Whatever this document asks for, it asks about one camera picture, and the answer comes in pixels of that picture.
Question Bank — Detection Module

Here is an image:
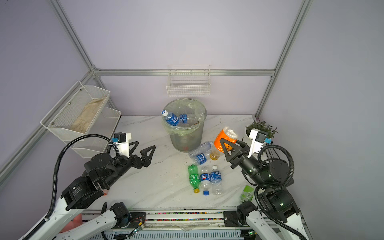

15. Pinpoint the pepsi bottle blue cap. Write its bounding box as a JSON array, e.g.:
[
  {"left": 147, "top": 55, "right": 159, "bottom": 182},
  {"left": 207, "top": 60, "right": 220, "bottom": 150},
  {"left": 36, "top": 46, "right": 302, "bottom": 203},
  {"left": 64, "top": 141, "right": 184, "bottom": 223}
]
[{"left": 200, "top": 167, "right": 211, "bottom": 196}]

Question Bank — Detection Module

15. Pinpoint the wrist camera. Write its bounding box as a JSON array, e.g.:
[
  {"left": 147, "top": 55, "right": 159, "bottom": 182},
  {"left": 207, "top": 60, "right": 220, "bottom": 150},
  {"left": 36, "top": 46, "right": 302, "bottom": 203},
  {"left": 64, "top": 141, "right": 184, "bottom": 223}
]
[
  {"left": 248, "top": 129, "right": 272, "bottom": 158},
  {"left": 112, "top": 132, "right": 132, "bottom": 158}
]

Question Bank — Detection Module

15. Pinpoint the orange label yellow cap bottle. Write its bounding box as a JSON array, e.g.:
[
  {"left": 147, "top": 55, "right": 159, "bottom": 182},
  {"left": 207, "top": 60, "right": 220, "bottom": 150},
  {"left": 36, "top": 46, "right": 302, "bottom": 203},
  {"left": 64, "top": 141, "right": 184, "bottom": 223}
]
[{"left": 209, "top": 125, "right": 239, "bottom": 161}]

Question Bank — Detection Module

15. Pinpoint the potted green plant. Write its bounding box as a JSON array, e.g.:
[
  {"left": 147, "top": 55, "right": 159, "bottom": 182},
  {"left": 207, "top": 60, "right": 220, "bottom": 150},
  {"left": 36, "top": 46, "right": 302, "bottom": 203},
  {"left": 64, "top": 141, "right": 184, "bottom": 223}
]
[{"left": 246, "top": 121, "right": 278, "bottom": 140}]

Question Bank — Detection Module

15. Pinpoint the lime label bottle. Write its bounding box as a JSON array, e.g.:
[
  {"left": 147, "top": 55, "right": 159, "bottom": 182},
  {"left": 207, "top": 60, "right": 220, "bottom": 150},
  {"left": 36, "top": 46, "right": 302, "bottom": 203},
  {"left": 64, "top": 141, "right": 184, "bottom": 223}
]
[{"left": 240, "top": 185, "right": 255, "bottom": 202}]

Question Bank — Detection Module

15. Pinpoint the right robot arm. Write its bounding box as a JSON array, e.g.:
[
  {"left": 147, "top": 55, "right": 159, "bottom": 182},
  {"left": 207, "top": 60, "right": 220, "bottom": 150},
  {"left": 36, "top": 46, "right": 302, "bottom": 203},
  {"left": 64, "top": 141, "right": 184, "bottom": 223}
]
[{"left": 220, "top": 139, "right": 308, "bottom": 240}]

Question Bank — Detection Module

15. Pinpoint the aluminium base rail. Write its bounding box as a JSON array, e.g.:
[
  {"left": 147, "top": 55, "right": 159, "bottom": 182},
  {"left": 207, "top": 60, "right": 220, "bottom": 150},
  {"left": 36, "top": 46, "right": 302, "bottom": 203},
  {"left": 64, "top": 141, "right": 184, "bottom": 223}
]
[{"left": 80, "top": 206, "right": 310, "bottom": 240}]

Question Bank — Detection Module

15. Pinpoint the white two-tier mesh shelf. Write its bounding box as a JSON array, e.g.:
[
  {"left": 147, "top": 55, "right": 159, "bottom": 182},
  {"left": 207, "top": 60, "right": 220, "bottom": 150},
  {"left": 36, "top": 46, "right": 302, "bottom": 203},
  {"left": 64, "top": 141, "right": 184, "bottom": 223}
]
[{"left": 41, "top": 82, "right": 121, "bottom": 144}]

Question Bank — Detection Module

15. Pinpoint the green soda bottle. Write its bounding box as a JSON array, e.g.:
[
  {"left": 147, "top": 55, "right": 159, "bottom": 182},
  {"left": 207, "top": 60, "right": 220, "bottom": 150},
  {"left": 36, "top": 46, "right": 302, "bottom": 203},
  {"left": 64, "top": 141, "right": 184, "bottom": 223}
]
[{"left": 188, "top": 165, "right": 201, "bottom": 194}]

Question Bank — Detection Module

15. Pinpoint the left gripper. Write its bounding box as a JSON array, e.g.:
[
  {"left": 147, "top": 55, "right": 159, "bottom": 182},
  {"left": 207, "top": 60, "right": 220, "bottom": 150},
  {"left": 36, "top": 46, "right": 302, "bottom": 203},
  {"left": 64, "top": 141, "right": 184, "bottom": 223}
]
[{"left": 102, "top": 141, "right": 155, "bottom": 189}]

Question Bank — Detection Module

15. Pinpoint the clear bottle near bin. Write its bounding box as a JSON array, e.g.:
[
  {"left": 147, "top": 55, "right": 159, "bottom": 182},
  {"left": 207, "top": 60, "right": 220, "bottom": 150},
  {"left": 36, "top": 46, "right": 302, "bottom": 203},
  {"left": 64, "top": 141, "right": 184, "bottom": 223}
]
[{"left": 189, "top": 142, "right": 214, "bottom": 158}]

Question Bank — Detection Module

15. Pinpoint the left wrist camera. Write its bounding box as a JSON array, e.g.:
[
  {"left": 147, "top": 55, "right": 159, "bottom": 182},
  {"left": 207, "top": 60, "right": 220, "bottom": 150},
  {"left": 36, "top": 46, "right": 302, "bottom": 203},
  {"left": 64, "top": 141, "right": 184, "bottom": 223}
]
[{"left": 112, "top": 132, "right": 132, "bottom": 158}]

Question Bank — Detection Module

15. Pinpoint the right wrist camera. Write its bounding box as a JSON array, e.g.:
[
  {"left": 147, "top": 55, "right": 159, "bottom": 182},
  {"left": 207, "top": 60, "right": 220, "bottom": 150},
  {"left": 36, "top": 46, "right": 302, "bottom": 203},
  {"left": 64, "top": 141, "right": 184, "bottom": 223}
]
[{"left": 248, "top": 129, "right": 272, "bottom": 158}]

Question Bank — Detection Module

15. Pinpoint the grey bin with green liner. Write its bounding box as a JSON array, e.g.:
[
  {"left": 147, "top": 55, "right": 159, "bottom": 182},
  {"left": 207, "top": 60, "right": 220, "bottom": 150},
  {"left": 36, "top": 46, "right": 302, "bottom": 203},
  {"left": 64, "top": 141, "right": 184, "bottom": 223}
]
[{"left": 161, "top": 98, "right": 207, "bottom": 152}]

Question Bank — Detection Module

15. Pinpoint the blue label water bottle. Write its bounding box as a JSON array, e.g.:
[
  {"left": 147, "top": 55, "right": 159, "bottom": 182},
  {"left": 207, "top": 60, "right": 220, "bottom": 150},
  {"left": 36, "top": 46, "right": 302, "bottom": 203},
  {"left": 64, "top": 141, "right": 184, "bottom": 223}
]
[{"left": 192, "top": 152, "right": 210, "bottom": 166}]

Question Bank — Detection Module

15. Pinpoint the white wire wall basket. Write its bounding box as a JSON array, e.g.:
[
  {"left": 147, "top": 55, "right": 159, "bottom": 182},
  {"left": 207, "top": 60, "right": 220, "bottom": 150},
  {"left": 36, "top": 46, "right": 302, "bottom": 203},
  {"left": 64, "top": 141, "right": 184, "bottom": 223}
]
[{"left": 166, "top": 65, "right": 211, "bottom": 97}]

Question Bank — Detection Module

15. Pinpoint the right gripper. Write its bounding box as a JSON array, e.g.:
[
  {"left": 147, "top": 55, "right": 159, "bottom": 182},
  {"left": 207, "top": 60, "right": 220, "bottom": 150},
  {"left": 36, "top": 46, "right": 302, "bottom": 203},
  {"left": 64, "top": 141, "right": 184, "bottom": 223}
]
[{"left": 217, "top": 134, "right": 267, "bottom": 189}]

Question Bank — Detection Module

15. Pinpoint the beige cloth in shelf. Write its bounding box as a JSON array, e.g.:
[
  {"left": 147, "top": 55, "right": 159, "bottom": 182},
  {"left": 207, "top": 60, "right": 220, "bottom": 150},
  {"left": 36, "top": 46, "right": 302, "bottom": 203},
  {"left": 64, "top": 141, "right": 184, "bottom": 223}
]
[{"left": 70, "top": 97, "right": 106, "bottom": 134}]

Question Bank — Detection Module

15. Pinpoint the pink watering can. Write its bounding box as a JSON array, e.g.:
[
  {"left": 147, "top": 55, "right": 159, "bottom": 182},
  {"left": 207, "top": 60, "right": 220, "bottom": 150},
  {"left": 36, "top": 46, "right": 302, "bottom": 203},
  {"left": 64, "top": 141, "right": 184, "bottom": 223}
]
[{"left": 60, "top": 214, "right": 83, "bottom": 233}]

